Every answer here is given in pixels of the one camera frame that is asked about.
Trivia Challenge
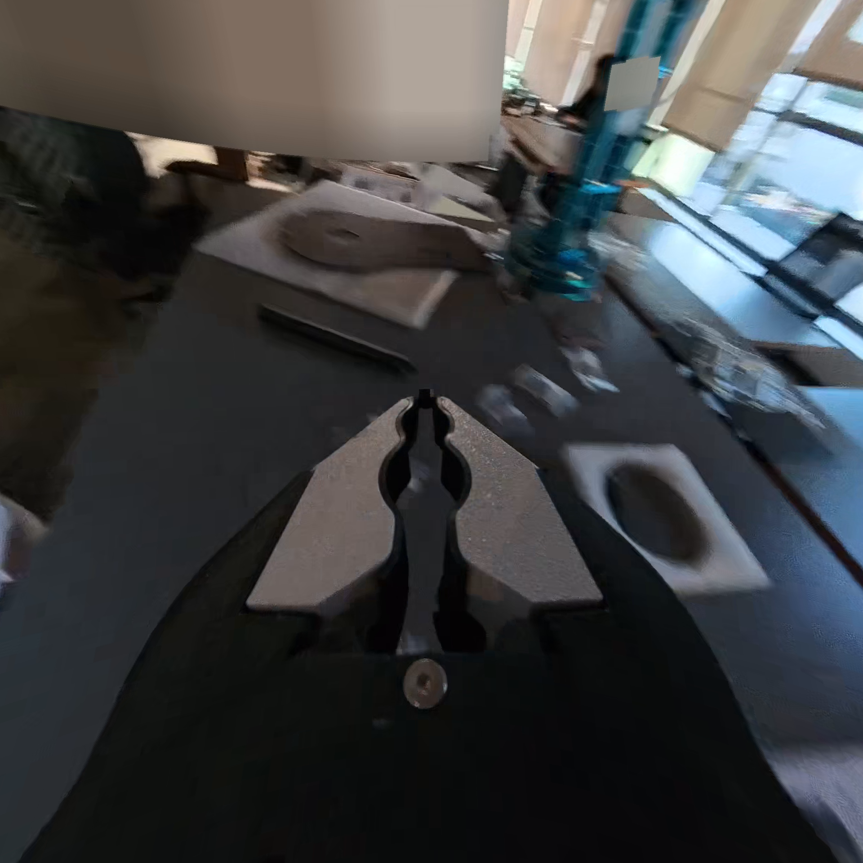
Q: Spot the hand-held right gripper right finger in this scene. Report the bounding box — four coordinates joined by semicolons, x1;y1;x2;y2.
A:
435;396;604;612

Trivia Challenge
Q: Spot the person's white shirt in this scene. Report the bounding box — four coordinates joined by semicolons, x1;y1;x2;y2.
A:
0;498;43;589

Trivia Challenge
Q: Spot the black screwdriver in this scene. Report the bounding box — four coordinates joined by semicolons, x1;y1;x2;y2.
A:
259;305;417;376

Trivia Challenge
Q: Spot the large window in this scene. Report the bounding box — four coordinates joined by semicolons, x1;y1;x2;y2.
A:
701;67;863;230

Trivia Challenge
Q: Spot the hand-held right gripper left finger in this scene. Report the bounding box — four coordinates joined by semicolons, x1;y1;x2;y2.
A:
245;396;417;616

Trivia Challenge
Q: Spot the white foam block with hole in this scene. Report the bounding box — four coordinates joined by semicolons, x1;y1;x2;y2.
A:
561;441;771;599

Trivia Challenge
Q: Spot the clear plastic bag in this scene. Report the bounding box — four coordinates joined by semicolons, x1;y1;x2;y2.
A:
565;346;619;393
477;383;535;434
674;316;825;420
511;363;578;414

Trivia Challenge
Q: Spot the black metal base plate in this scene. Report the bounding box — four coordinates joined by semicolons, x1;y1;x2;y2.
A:
278;204;494;275

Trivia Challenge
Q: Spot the grey foam sheet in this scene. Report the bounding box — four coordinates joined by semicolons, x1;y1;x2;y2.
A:
194;177;501;329

